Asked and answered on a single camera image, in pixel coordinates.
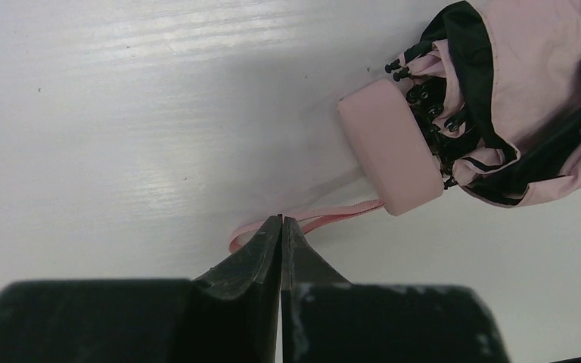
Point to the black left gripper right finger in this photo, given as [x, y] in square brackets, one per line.
[326, 318]

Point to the pink and black umbrella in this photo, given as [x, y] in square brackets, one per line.
[488, 100]

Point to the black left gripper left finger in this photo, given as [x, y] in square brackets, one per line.
[228, 314]

